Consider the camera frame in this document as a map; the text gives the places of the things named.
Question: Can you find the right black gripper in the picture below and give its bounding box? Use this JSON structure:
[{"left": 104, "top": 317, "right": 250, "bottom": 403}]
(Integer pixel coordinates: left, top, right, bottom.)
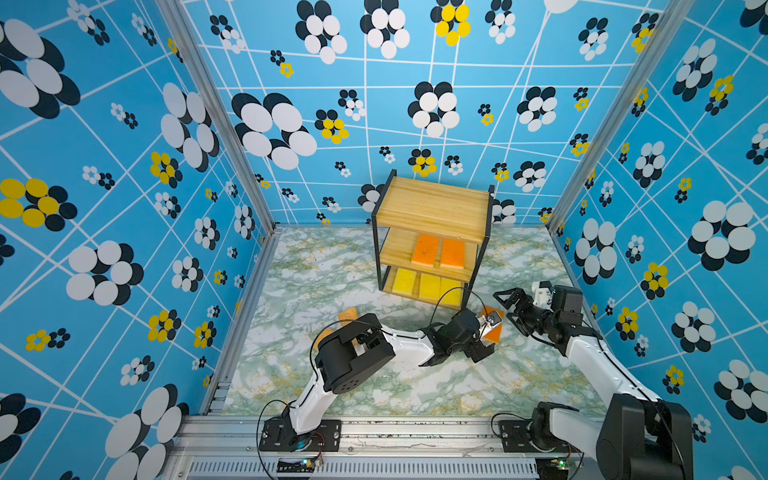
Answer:
[{"left": 495, "top": 289, "right": 558, "bottom": 336}]

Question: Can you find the yellow sponge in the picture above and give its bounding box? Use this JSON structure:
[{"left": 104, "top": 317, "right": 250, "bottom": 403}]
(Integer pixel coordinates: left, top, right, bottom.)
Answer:
[
  {"left": 439, "top": 277, "right": 463, "bottom": 307},
  {"left": 391, "top": 268, "right": 418, "bottom": 296},
  {"left": 418, "top": 273, "right": 441, "bottom": 301}
]

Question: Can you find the orange sponge front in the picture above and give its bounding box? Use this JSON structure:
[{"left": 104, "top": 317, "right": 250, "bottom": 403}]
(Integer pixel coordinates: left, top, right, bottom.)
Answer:
[{"left": 440, "top": 239, "right": 466, "bottom": 270}]

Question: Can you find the orange sponge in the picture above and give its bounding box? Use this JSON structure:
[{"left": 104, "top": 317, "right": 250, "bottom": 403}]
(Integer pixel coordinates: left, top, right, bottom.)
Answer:
[
  {"left": 411, "top": 234, "right": 440, "bottom": 267},
  {"left": 479, "top": 307, "right": 505, "bottom": 345},
  {"left": 440, "top": 239, "right": 466, "bottom": 270}
]

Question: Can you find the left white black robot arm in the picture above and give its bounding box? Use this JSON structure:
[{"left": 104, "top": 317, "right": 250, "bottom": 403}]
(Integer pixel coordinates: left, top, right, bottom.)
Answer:
[{"left": 282, "top": 309, "right": 502, "bottom": 441}]

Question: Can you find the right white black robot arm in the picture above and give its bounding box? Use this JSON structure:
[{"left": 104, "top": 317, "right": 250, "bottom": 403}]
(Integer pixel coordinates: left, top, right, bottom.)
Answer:
[{"left": 493, "top": 281, "right": 694, "bottom": 479}]

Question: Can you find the tan sponge upper right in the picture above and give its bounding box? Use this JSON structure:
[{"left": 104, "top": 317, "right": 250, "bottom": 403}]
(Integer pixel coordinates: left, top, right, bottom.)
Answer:
[{"left": 337, "top": 307, "right": 359, "bottom": 326}]

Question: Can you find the tan sponge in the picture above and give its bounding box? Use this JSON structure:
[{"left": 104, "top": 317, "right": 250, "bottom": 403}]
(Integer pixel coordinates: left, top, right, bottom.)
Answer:
[
  {"left": 313, "top": 329, "right": 330, "bottom": 351},
  {"left": 337, "top": 307, "right": 359, "bottom": 326}
]

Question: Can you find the tan sponge lower left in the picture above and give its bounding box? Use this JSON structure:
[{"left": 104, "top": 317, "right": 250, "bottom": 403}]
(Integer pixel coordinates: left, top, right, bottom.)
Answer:
[{"left": 313, "top": 329, "right": 330, "bottom": 351}]

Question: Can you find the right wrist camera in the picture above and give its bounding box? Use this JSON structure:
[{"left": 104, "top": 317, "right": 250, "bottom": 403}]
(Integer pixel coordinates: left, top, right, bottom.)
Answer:
[{"left": 532, "top": 280, "right": 553, "bottom": 310}]

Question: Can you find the wooden three-tier shelf black frame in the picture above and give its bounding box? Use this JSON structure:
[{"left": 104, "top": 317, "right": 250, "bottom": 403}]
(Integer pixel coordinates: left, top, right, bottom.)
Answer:
[{"left": 371, "top": 170, "right": 495, "bottom": 310}]

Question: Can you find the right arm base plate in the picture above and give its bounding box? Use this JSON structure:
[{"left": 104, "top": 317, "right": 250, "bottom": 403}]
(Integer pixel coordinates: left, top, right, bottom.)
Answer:
[{"left": 498, "top": 420, "right": 571, "bottom": 455}]

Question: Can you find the aluminium front rail frame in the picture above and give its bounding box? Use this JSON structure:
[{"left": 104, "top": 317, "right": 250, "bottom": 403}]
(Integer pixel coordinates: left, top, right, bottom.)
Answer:
[{"left": 161, "top": 414, "right": 602, "bottom": 479}]

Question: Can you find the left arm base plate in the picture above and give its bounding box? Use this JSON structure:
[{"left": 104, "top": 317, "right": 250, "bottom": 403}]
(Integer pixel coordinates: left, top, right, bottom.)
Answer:
[{"left": 258, "top": 417, "right": 342, "bottom": 453}]

